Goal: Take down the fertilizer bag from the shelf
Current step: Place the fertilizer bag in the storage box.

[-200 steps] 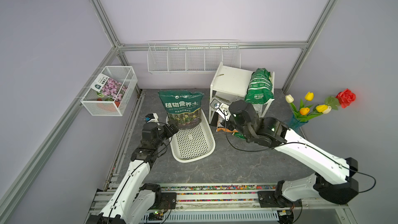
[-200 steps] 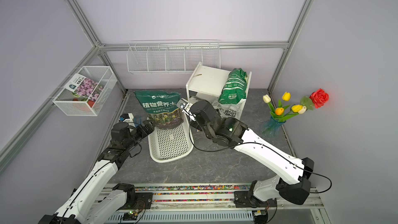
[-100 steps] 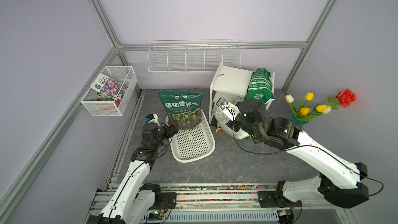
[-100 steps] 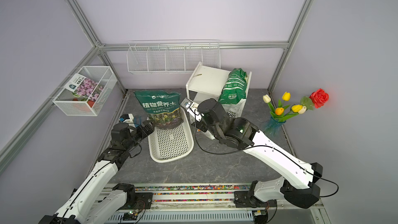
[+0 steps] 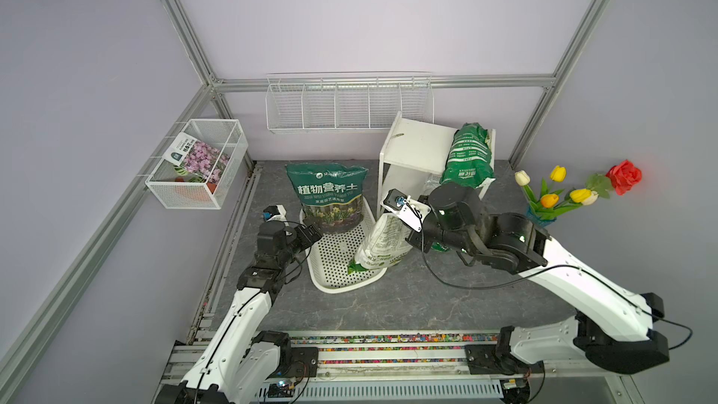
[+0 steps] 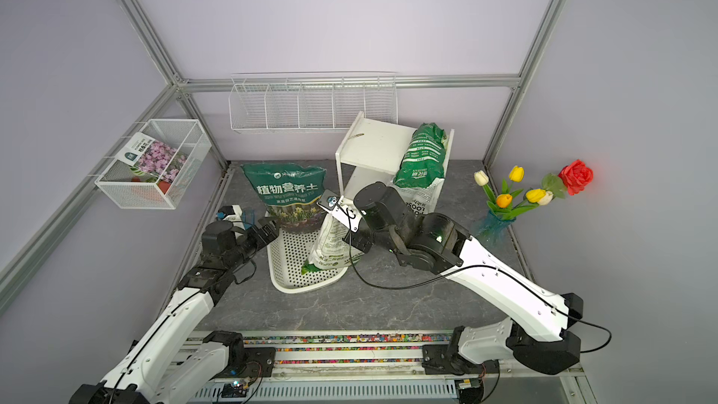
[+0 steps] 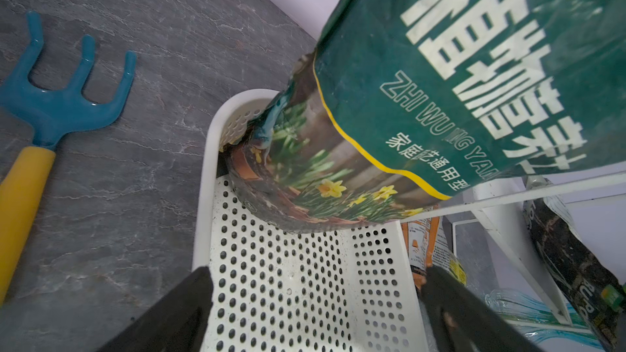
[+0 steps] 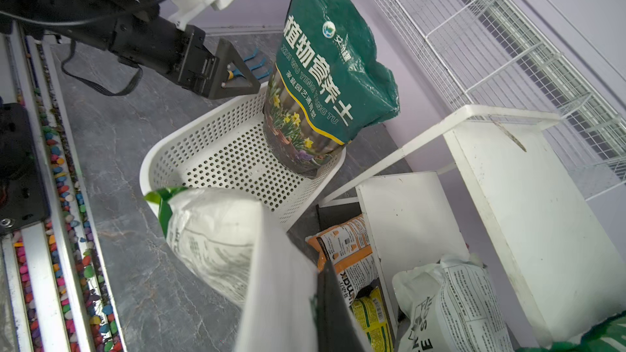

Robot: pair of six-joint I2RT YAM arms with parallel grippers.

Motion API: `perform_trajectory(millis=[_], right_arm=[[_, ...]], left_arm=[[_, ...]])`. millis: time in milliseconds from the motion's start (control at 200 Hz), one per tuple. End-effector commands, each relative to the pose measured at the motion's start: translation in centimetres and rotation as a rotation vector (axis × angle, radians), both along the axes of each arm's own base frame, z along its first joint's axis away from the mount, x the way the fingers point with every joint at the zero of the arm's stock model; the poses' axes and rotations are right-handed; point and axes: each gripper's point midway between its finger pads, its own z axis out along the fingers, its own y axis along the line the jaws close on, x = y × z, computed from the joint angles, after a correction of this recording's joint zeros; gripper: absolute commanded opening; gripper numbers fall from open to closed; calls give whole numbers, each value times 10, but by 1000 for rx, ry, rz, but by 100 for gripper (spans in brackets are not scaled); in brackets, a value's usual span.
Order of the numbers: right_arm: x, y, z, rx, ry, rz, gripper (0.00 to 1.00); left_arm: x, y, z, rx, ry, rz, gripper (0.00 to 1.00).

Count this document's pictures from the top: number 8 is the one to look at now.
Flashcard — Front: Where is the white perforated plastic basket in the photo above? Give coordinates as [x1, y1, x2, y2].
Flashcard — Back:
[140, 86, 346, 231]

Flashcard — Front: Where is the white fertilizer bag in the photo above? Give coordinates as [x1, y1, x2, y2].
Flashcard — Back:
[144, 187, 266, 307]

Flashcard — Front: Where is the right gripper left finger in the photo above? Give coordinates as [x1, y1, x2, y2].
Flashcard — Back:
[233, 210, 318, 351]

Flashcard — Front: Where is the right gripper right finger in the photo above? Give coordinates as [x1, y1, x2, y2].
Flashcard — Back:
[315, 270, 372, 352]

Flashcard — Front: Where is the large dark green soil bag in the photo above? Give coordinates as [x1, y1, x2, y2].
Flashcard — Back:
[263, 0, 400, 178]

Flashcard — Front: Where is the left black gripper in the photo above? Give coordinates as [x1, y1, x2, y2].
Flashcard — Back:
[109, 16, 261, 99]

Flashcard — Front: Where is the white wire wall rack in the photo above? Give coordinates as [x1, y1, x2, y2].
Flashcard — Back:
[373, 0, 625, 200]

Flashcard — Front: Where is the blue yellow garden fork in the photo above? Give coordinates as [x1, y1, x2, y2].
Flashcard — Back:
[228, 48, 272, 81]

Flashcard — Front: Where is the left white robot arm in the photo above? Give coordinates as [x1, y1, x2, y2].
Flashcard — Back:
[1, 0, 260, 99]

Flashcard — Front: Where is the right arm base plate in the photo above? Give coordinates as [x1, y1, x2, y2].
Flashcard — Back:
[1, 103, 50, 236]

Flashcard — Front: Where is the orange white small bag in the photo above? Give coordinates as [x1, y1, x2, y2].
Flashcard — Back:
[306, 215, 378, 306]

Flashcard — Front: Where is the white two-tier shelf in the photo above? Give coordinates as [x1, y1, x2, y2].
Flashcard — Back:
[320, 105, 625, 346]

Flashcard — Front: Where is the colourful pebble strip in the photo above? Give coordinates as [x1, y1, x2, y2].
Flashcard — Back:
[8, 30, 125, 351]

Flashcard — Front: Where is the yellow green small bag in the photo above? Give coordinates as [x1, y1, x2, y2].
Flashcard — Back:
[350, 287, 394, 352]

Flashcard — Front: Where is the green and white soil bag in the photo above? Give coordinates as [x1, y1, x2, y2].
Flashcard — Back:
[392, 249, 625, 351]

